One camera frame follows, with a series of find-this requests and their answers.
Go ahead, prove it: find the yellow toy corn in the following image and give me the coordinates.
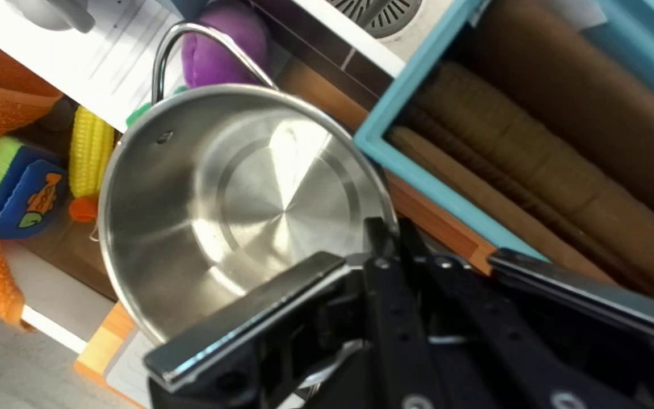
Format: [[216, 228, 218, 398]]
[[65, 105, 117, 202]]

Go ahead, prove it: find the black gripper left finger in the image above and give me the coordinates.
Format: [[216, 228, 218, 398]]
[[142, 215, 414, 409]]

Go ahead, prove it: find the toy stove top with burners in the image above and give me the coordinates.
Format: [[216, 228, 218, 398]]
[[292, 0, 467, 80]]

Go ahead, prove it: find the small orange toy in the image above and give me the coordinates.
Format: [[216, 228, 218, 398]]
[[67, 196, 101, 228]]

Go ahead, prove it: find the purple toy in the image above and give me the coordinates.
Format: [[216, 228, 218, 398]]
[[179, 3, 273, 90]]

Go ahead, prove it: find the grey toy faucet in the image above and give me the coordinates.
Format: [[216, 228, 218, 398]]
[[7, 0, 99, 36]]

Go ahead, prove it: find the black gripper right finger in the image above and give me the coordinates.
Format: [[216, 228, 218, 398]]
[[397, 221, 654, 409]]

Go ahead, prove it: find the large steel pot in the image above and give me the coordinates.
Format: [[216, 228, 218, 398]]
[[98, 21, 402, 347]]

